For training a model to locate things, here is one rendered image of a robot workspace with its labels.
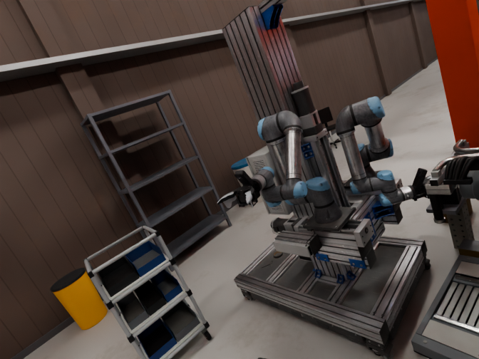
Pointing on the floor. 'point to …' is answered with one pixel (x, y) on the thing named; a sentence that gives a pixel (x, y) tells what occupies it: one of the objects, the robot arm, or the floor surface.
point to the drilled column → (460, 226)
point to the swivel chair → (327, 122)
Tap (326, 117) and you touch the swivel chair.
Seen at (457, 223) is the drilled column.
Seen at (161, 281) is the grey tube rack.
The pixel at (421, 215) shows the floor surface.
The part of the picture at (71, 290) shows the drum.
